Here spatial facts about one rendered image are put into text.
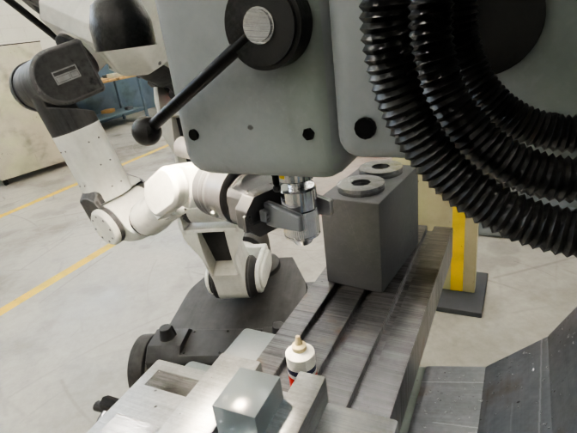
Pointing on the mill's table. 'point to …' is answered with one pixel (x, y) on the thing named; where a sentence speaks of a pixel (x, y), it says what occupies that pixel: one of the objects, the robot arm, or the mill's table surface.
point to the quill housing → (254, 99)
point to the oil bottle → (300, 359)
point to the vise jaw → (206, 397)
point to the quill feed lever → (251, 52)
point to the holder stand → (372, 224)
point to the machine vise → (133, 419)
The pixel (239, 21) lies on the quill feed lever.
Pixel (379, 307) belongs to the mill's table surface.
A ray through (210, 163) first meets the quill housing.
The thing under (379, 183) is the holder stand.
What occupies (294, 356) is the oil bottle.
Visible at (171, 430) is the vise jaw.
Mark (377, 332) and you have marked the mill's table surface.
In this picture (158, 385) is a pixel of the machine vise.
